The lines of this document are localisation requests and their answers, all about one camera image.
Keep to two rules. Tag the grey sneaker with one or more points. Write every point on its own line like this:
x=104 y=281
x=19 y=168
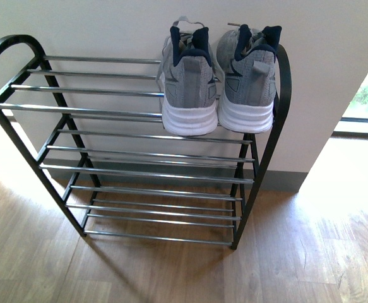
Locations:
x=246 y=58
x=186 y=78

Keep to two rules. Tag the black metal shoe rack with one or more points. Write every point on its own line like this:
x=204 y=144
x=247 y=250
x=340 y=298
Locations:
x=89 y=129

